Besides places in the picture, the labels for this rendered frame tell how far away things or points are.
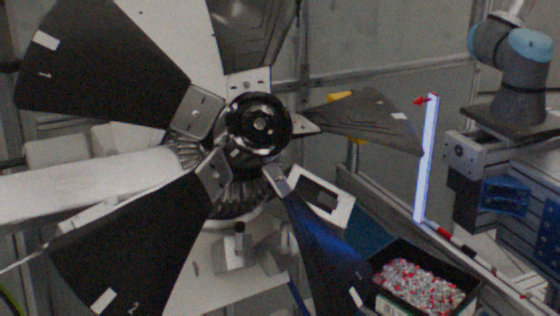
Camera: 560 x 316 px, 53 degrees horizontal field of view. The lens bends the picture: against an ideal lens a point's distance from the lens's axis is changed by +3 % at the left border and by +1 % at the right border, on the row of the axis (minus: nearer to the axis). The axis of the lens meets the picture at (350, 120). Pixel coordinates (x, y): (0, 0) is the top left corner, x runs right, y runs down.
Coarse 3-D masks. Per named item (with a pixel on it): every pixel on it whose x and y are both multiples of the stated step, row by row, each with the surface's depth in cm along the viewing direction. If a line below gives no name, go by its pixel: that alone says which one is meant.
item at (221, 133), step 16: (240, 96) 91; (256, 96) 92; (272, 96) 94; (224, 112) 90; (240, 112) 91; (256, 112) 92; (272, 112) 93; (288, 112) 94; (224, 128) 89; (240, 128) 90; (256, 128) 91; (272, 128) 92; (288, 128) 93; (208, 144) 97; (224, 144) 90; (240, 144) 88; (256, 144) 90; (272, 144) 92; (240, 160) 91; (256, 160) 91; (272, 160) 102; (240, 176) 98; (256, 176) 99
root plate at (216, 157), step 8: (216, 152) 90; (208, 160) 88; (216, 160) 90; (224, 160) 92; (200, 168) 87; (208, 168) 89; (216, 168) 91; (224, 168) 93; (200, 176) 88; (208, 176) 90; (224, 176) 94; (232, 176) 96; (208, 184) 90; (216, 184) 92; (224, 184) 94; (208, 192) 91; (216, 192) 93
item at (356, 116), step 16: (352, 96) 117; (368, 96) 118; (384, 96) 120; (304, 112) 105; (320, 112) 107; (336, 112) 108; (352, 112) 110; (368, 112) 112; (384, 112) 114; (400, 112) 116; (320, 128) 100; (336, 128) 102; (352, 128) 104; (368, 128) 106; (384, 128) 108; (400, 128) 111; (384, 144) 104; (400, 144) 106; (416, 144) 109
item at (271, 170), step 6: (264, 168) 93; (270, 168) 96; (276, 168) 100; (270, 174) 94; (276, 174) 97; (282, 174) 101; (270, 180) 92; (282, 180) 98; (276, 186) 93; (282, 186) 96; (288, 186) 100; (282, 192) 94; (288, 192) 96
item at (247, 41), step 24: (216, 0) 106; (240, 0) 105; (264, 0) 104; (288, 0) 104; (216, 24) 105; (240, 24) 104; (264, 24) 102; (288, 24) 102; (240, 48) 102; (264, 48) 100
